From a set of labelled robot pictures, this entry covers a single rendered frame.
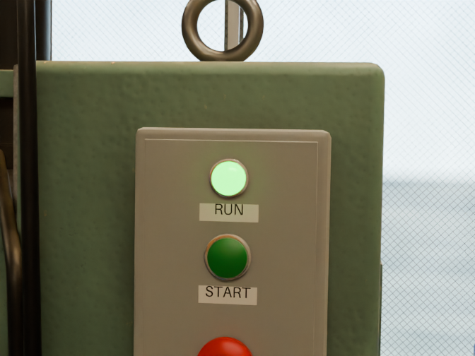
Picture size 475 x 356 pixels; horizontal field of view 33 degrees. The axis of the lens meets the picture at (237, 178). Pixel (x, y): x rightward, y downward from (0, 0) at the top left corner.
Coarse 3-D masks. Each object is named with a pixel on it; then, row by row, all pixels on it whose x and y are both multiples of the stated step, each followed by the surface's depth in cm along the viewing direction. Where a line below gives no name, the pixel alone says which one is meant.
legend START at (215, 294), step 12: (204, 288) 41; (216, 288) 41; (228, 288) 41; (240, 288) 41; (252, 288) 41; (204, 300) 41; (216, 300) 41; (228, 300) 41; (240, 300) 41; (252, 300) 41
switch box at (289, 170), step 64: (192, 128) 41; (192, 192) 41; (256, 192) 40; (320, 192) 40; (192, 256) 41; (256, 256) 40; (320, 256) 40; (192, 320) 41; (256, 320) 41; (320, 320) 40
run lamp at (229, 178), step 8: (224, 160) 40; (232, 160) 40; (216, 168) 40; (224, 168) 40; (232, 168) 40; (240, 168) 40; (216, 176) 40; (224, 176) 40; (232, 176) 40; (240, 176) 40; (248, 176) 40; (216, 184) 40; (224, 184) 40; (232, 184) 40; (240, 184) 40; (216, 192) 40; (224, 192) 40; (232, 192) 40; (240, 192) 40
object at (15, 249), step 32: (32, 0) 44; (32, 32) 44; (32, 64) 44; (32, 96) 44; (32, 128) 44; (0, 160) 55; (32, 160) 44; (0, 192) 52; (32, 192) 44; (0, 224) 49; (32, 224) 44; (32, 256) 44; (32, 288) 44; (32, 320) 44; (32, 352) 44
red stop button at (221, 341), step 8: (208, 344) 40; (216, 344) 40; (224, 344) 40; (232, 344) 40; (240, 344) 40; (200, 352) 40; (208, 352) 40; (216, 352) 40; (224, 352) 40; (232, 352) 40; (240, 352) 40; (248, 352) 40
